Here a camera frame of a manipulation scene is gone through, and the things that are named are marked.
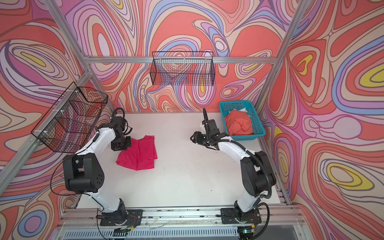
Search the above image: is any coral orange t shirt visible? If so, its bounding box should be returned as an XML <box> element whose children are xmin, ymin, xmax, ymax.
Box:
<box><xmin>224</xmin><ymin>110</ymin><xmax>253</xmax><ymax>136</ymax></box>

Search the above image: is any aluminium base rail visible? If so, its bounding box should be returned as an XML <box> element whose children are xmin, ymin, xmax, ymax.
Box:
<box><xmin>52</xmin><ymin>205</ymin><xmax>312</xmax><ymax>240</ymax></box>

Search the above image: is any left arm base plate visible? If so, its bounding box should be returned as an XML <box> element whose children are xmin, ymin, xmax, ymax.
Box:
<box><xmin>100</xmin><ymin>209</ymin><xmax>144</xmax><ymax>227</ymax></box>

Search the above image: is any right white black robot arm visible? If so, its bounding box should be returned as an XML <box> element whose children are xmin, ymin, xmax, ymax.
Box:
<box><xmin>190</xmin><ymin>119</ymin><xmax>276</xmax><ymax>224</ymax></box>

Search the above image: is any black wire basket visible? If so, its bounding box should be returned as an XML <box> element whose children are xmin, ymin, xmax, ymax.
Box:
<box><xmin>31</xmin><ymin>83</ymin><xmax>108</xmax><ymax>153</ymax></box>
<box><xmin>150</xmin><ymin>50</ymin><xmax>216</xmax><ymax>87</ymax></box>

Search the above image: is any left black wire basket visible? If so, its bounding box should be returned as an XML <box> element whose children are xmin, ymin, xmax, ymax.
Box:
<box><xmin>31</xmin><ymin>83</ymin><xmax>108</xmax><ymax>153</ymax></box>

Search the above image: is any teal plastic basket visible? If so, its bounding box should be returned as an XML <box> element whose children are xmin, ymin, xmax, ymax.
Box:
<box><xmin>219</xmin><ymin>101</ymin><xmax>266</xmax><ymax>141</ymax></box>

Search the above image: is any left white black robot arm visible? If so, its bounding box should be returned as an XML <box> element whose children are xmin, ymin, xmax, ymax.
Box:
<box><xmin>63</xmin><ymin>116</ymin><xmax>131</xmax><ymax>226</ymax></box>

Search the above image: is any magenta t shirt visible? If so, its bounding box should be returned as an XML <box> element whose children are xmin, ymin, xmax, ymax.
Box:
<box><xmin>116</xmin><ymin>136</ymin><xmax>158</xmax><ymax>171</ymax></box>

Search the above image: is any back black wire basket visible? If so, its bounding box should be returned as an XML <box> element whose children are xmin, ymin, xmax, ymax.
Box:
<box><xmin>150</xmin><ymin>50</ymin><xmax>216</xmax><ymax>87</ymax></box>

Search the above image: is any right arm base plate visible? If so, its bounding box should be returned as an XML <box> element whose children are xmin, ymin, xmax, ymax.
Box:
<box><xmin>216</xmin><ymin>208</ymin><xmax>262</xmax><ymax>225</ymax></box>

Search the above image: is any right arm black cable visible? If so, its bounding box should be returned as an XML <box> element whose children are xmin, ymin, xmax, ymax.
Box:
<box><xmin>202</xmin><ymin>107</ymin><xmax>273</xmax><ymax>240</ymax></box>

